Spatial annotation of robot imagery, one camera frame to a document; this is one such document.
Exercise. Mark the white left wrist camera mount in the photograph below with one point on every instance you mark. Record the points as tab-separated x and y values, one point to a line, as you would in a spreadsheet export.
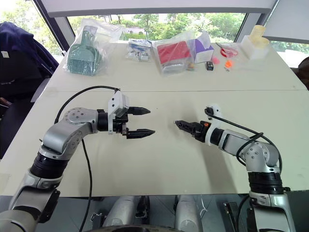
116	101

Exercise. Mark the small black box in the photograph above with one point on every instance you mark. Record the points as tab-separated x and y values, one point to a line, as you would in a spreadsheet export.
210	66

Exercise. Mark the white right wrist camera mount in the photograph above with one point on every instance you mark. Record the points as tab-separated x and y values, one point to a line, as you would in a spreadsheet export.
217	113

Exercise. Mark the small black bracket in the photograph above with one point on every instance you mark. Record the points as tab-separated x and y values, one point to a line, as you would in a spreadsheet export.
230	207

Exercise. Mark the dark brown seat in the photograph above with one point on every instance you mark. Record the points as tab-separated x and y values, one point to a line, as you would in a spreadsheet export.
304	72

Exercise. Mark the small pink object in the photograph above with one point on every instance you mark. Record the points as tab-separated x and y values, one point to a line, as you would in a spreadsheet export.
215	60

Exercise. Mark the small orange object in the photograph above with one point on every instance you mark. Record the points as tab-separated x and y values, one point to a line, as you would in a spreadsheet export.
228	64

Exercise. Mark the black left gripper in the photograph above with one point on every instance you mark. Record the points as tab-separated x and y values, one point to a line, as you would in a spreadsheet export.
119	125

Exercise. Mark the silver robot leg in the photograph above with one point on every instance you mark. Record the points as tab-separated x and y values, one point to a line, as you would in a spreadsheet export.
187	215
120	212

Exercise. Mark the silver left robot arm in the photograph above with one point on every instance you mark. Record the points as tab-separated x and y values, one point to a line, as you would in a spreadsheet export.
60	137

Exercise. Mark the bag of blue white items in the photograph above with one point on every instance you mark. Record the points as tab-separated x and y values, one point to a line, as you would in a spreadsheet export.
140	49

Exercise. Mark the pale yellow cup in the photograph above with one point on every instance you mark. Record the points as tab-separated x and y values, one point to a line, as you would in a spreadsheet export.
259	36

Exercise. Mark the dark blue jacket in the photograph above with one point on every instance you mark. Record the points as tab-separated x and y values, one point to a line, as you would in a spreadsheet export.
19	60

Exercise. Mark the white plastic box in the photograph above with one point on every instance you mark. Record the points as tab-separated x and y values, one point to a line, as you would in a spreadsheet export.
256	52

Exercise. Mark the green dustpan set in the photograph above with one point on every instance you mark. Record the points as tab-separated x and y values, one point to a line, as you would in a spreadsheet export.
83	58

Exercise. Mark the clear plastic dustpan bag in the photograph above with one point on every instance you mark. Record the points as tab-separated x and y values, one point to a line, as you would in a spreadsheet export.
106	48

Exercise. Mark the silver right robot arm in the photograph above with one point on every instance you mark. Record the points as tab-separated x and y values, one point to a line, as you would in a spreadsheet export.
256	154

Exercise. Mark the purple and white box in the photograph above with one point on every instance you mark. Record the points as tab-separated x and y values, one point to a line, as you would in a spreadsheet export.
204	52

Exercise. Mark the clear bag with red pouch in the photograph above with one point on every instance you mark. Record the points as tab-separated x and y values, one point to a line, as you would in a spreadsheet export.
172	54

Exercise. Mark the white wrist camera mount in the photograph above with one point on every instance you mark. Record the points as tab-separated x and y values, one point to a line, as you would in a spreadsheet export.
116	101
217	113

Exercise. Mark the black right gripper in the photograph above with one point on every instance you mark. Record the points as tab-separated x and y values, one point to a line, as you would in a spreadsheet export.
200	131

